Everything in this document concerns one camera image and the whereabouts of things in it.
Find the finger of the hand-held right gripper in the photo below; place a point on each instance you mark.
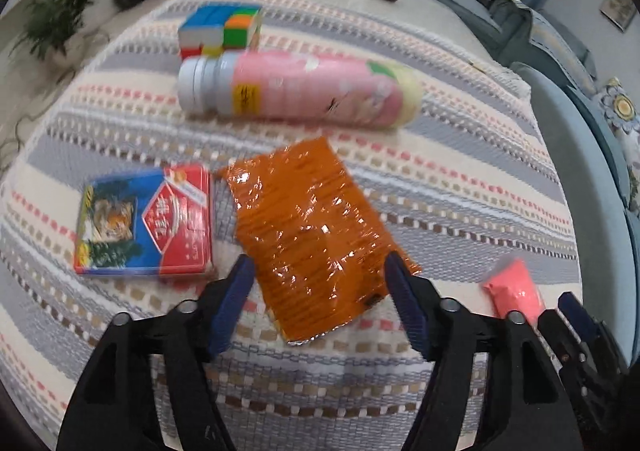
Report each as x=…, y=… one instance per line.
x=580, y=313
x=575, y=366

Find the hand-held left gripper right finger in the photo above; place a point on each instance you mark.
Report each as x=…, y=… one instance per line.
x=407, y=301

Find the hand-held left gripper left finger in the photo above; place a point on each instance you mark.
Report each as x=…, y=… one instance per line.
x=232, y=301

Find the pink soft packet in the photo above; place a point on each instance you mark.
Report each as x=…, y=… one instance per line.
x=512, y=283

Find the orange foil snack packet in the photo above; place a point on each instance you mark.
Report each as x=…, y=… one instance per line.
x=305, y=231

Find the red and blue card box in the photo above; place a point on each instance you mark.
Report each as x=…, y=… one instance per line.
x=150, y=221

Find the striped woven tablecloth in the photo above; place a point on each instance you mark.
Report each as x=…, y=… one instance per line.
x=450, y=181

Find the blue fabric sofa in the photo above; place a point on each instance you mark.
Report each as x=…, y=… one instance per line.
x=565, y=141

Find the floral print cushion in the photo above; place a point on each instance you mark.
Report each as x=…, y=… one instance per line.
x=622, y=106

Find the pink bottle with grey cap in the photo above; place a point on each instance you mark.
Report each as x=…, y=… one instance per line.
x=300, y=86

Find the colourful puzzle cube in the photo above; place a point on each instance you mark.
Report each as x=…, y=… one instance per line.
x=220, y=26

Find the blue patterned armrest cover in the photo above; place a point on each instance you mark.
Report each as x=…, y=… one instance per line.
x=540, y=36

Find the green potted plant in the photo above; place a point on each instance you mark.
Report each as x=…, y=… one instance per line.
x=55, y=16

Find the tall black picture frame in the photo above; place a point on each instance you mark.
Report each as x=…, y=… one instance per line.
x=617, y=6

